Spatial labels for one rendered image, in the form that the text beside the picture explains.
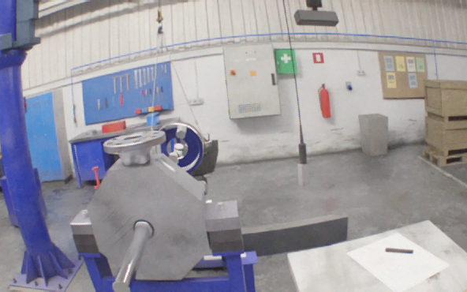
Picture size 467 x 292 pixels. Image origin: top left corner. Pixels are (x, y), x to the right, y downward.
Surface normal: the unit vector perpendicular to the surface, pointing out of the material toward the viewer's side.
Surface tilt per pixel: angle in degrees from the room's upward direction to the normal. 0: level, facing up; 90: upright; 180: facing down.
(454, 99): 90
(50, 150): 90
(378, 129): 93
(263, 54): 90
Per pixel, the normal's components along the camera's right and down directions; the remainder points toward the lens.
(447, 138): -0.05, 0.23
